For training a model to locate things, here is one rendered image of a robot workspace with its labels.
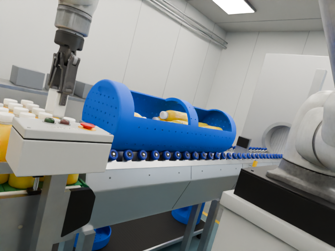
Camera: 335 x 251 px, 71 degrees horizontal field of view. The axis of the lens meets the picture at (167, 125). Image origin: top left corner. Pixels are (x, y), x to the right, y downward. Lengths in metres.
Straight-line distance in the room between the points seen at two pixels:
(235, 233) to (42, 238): 0.51
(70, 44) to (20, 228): 0.49
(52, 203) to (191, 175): 0.80
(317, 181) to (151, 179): 0.63
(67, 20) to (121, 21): 4.13
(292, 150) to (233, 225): 0.27
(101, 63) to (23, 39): 1.26
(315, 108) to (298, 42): 5.56
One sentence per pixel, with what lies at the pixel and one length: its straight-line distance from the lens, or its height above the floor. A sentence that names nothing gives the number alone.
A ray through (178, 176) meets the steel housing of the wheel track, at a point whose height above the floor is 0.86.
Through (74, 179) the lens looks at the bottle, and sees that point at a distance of 0.78.
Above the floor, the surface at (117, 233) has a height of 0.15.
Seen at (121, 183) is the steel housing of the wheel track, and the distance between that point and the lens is 0.97.
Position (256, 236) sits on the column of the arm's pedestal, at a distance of 0.74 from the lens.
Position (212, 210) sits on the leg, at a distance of 1.79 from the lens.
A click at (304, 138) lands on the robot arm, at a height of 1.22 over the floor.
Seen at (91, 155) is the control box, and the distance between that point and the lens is 0.59.
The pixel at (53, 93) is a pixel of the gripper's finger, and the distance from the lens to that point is 0.77.
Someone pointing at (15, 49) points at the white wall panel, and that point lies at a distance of 4.14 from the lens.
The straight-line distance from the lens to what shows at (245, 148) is 1.94.
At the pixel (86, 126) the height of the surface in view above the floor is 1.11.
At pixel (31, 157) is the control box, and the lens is 0.54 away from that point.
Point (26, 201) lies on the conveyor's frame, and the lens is 0.72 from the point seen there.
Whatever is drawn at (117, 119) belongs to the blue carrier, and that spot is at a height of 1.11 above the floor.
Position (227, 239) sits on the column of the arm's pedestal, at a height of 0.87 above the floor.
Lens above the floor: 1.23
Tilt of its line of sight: 7 degrees down
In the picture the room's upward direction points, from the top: 15 degrees clockwise
